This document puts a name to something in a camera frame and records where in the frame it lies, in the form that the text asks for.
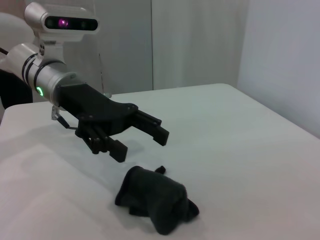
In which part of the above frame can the silver robot head camera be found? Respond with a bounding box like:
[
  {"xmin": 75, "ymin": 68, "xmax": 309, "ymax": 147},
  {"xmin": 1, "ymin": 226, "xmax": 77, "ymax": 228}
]
[{"xmin": 24, "ymin": 2, "xmax": 100, "ymax": 63}]

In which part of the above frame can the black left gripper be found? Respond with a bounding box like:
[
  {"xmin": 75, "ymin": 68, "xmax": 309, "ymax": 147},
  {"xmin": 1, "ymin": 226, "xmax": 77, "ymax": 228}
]
[{"xmin": 51, "ymin": 83, "xmax": 170, "ymax": 163}]

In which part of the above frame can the left wrist connector plug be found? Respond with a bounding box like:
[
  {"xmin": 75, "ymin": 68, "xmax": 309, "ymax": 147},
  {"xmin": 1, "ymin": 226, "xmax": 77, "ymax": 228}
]
[{"xmin": 51, "ymin": 104, "xmax": 62, "ymax": 122}]

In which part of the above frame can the dark blue rag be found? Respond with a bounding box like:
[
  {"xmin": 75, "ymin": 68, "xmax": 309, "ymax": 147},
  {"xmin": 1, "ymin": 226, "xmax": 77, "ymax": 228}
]
[{"xmin": 114, "ymin": 164, "xmax": 200, "ymax": 236}]

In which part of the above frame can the dark left wrist cable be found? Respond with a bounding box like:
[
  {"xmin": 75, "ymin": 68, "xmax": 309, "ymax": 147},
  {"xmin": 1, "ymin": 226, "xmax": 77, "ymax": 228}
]
[{"xmin": 57, "ymin": 115, "xmax": 79, "ymax": 131}]

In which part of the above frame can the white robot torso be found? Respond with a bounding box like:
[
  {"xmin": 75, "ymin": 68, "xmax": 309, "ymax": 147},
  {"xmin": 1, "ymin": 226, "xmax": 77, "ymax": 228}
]
[{"xmin": 0, "ymin": 11, "xmax": 36, "ymax": 111}]

